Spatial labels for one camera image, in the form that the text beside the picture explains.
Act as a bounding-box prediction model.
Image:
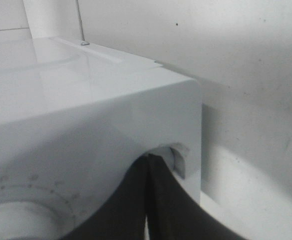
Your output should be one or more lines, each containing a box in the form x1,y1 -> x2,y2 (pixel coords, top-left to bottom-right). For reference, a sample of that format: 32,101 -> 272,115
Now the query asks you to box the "white microwave oven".
0,37 -> 202,234

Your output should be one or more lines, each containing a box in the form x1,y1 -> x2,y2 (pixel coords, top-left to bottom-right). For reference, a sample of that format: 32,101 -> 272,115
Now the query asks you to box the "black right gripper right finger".
147,154 -> 243,240

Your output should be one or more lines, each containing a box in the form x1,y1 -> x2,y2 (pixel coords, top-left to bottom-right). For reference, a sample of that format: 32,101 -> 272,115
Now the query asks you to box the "white microwave knob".
0,201 -> 72,240

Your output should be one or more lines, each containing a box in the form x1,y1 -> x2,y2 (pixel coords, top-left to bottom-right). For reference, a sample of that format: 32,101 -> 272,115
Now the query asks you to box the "round white door button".
143,142 -> 190,180

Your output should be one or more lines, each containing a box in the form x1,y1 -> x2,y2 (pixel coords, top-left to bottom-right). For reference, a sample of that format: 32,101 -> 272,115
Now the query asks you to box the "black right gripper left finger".
63,156 -> 148,240

